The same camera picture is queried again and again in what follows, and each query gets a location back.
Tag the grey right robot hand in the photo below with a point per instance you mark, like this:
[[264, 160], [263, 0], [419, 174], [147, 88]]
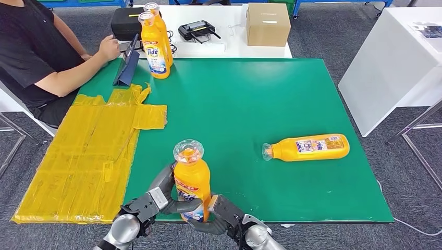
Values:
[[207, 228]]

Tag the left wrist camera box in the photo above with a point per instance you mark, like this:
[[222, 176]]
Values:
[[145, 207]]

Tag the person's right forearm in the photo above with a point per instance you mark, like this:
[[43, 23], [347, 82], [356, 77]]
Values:
[[72, 77]]

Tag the black remote controller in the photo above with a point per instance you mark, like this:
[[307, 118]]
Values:
[[197, 30]]

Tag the white desk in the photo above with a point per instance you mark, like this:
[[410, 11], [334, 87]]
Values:
[[385, 76]]

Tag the orange Tide detergent bottle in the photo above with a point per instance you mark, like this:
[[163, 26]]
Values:
[[293, 150], [155, 58], [193, 176], [164, 31]]

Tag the white chair with metal legs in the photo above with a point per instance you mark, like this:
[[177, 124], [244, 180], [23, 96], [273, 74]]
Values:
[[8, 103]]

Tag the brown cardboard box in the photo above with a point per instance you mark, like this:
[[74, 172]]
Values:
[[267, 27]]

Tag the yellow taped plastic sheet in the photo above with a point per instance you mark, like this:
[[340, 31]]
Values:
[[83, 155]]

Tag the black carrying case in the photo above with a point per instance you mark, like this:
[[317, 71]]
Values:
[[126, 24]]

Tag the tablet in blue cover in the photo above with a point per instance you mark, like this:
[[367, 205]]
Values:
[[128, 69]]

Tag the metal table leg frame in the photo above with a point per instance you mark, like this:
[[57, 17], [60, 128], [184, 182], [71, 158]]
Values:
[[418, 155]]

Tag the dark printed booklet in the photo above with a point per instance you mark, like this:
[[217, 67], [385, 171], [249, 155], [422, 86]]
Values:
[[428, 30]]

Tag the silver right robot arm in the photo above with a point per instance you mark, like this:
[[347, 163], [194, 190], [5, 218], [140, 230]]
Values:
[[259, 240]]

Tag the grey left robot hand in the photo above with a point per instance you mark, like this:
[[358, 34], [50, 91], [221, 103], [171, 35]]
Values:
[[186, 206]]

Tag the person's right hand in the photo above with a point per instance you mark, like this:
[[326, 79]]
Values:
[[109, 48]]

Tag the blue shelf frame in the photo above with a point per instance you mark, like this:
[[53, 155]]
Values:
[[86, 2], [345, 1]]

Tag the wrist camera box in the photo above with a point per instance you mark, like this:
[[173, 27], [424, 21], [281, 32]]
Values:
[[224, 208], [145, 207]]

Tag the person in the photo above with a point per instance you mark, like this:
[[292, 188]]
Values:
[[27, 55]]

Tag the person's left hand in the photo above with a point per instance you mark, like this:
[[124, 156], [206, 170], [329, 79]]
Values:
[[86, 57]]

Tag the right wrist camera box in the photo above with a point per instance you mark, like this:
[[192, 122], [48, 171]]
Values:
[[224, 208]]

